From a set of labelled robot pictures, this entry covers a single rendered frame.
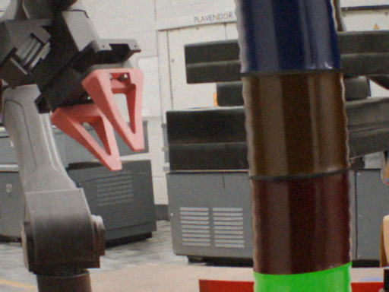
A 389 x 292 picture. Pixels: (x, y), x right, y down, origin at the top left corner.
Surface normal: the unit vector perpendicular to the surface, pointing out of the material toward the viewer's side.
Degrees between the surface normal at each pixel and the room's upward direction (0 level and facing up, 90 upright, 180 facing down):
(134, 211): 90
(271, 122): 76
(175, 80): 90
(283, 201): 104
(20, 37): 59
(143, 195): 90
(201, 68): 90
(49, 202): 38
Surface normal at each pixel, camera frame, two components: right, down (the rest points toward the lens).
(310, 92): 0.22, 0.28
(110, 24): -0.65, 0.09
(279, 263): -0.51, 0.32
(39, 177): 0.13, -0.78
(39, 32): 0.65, -0.54
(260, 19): -0.55, -0.16
